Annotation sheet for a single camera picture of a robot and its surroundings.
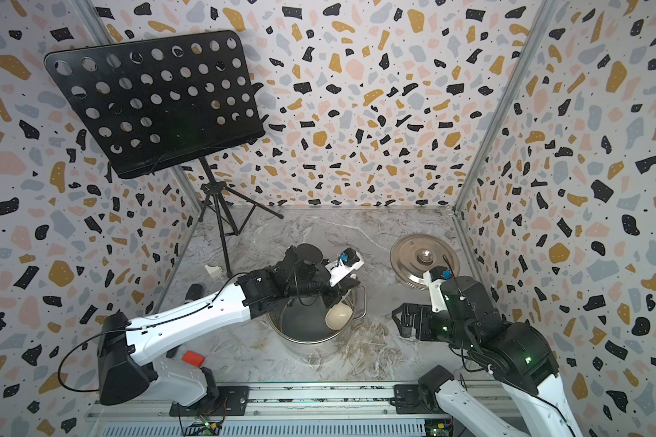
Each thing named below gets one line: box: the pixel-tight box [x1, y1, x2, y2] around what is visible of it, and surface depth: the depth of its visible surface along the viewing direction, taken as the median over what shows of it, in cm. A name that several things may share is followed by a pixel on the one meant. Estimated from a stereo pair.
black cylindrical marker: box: [184, 283, 204, 301], surface depth 94 cm
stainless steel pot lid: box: [389, 233, 461, 289], surface depth 105 cm
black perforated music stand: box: [43, 30, 284, 277], surface depth 66 cm
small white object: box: [204, 264, 224, 280], surface depth 101 cm
